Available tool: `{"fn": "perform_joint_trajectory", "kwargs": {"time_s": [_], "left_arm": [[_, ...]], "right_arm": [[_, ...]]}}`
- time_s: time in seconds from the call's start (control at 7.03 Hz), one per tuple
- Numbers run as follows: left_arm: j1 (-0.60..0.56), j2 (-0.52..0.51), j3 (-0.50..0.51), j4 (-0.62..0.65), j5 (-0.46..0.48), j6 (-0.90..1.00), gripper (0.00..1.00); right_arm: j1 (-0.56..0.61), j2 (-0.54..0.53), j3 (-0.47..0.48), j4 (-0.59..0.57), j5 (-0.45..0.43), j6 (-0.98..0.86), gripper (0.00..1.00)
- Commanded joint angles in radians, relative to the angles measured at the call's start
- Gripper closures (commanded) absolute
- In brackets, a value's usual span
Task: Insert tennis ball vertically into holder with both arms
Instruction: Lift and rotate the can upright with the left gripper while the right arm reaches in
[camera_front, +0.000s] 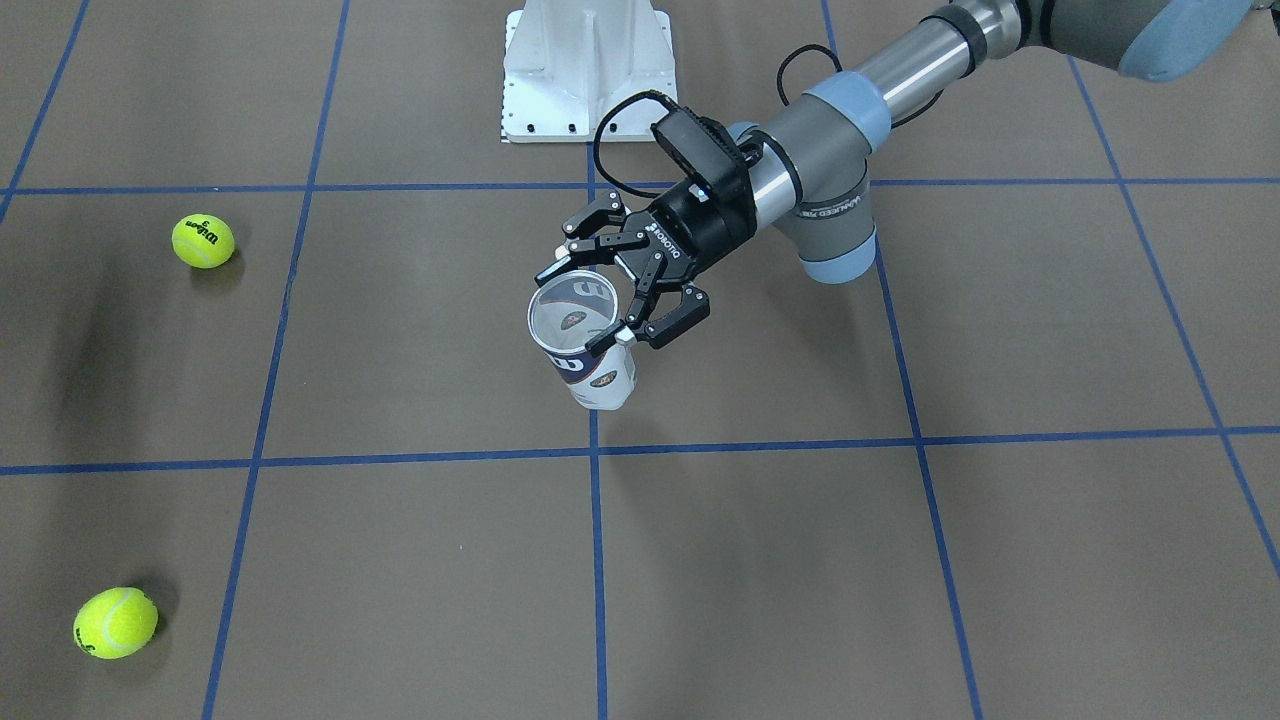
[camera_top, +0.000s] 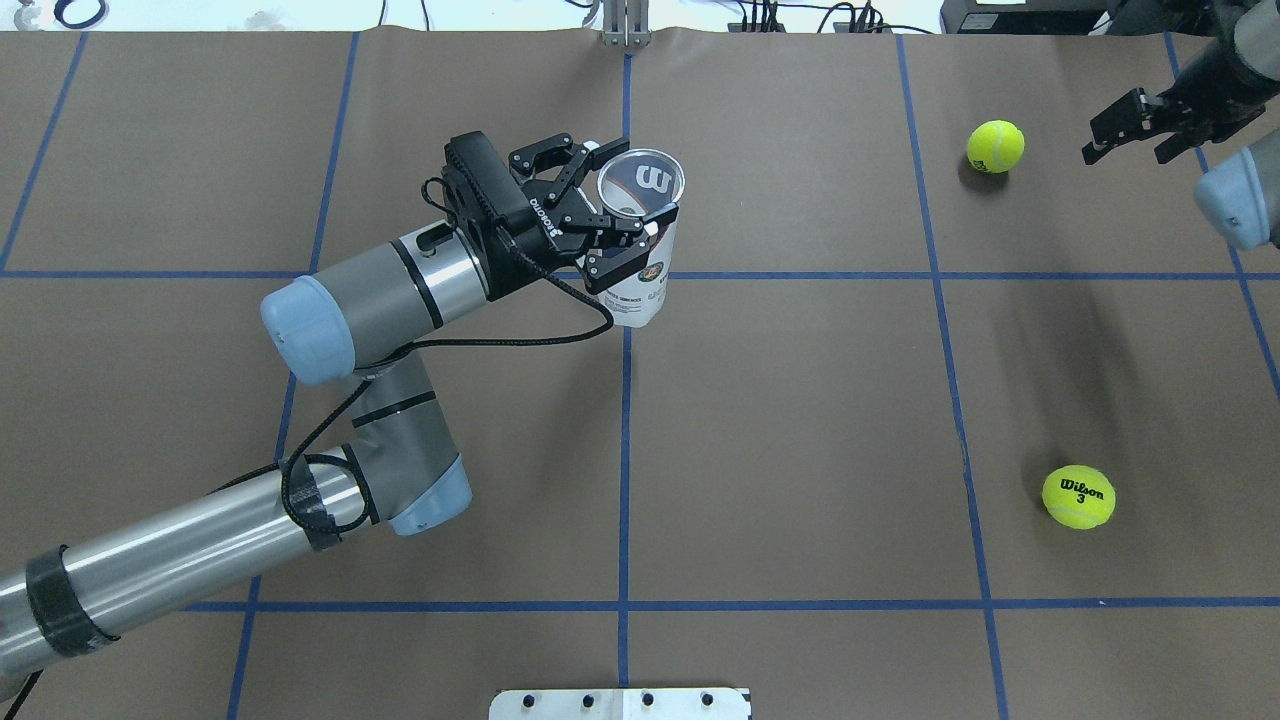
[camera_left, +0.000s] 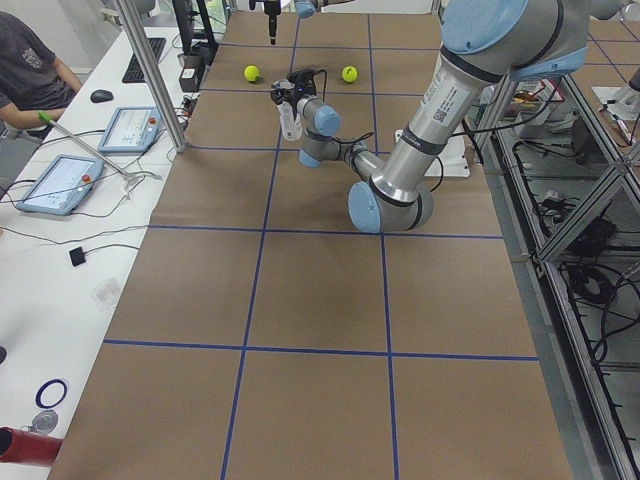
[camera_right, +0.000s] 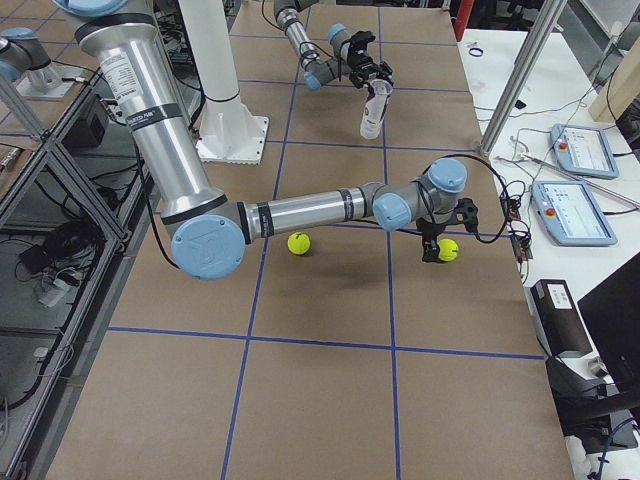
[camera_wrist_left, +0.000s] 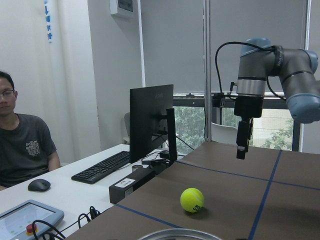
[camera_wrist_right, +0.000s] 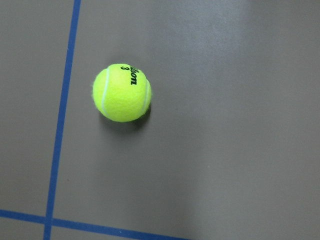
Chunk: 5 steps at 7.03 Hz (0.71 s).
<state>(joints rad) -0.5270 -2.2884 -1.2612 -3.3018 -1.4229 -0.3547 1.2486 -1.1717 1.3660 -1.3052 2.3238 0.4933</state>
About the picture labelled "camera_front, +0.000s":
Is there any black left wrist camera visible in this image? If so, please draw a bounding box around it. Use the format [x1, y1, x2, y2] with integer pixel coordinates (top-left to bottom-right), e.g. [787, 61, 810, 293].
[652, 108, 750, 197]

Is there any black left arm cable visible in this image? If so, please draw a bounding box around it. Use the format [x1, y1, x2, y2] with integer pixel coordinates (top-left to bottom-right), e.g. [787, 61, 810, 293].
[593, 44, 946, 201]

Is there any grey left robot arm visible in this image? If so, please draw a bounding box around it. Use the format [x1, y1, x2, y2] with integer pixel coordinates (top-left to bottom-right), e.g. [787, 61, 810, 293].
[530, 1, 1252, 372]

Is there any yellow Wilson tennis ball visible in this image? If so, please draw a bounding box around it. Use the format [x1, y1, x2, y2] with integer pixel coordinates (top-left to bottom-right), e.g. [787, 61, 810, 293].
[172, 214, 236, 269]

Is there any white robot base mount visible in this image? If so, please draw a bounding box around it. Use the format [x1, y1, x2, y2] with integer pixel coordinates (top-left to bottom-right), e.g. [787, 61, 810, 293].
[500, 1, 677, 143]

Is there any clear tennis ball can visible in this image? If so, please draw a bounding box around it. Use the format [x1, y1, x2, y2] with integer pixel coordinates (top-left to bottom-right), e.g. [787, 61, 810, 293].
[527, 270, 636, 411]

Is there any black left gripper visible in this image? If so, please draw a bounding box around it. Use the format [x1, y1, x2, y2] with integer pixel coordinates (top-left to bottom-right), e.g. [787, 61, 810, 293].
[534, 165, 756, 357]

